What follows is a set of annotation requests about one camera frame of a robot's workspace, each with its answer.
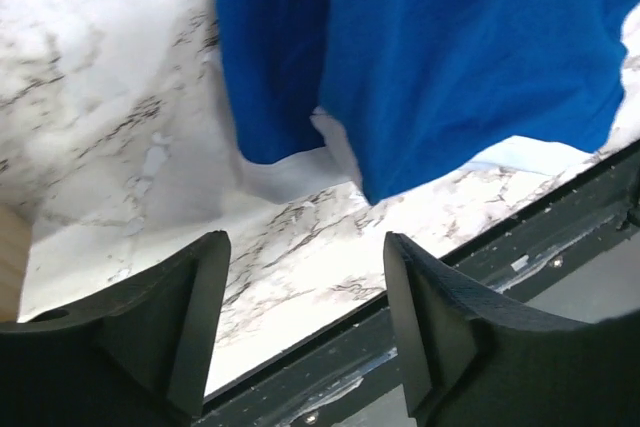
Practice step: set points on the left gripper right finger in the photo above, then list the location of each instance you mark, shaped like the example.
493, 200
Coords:
470, 356

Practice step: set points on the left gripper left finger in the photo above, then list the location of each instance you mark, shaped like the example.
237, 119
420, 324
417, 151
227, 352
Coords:
137, 353

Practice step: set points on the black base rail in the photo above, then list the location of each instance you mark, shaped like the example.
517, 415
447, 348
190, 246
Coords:
335, 373

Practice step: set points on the blue boxer underwear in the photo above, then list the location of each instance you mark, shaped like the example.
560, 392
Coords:
392, 94

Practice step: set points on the wooden compartment tray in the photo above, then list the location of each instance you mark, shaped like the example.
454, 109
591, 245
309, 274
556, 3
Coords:
15, 245

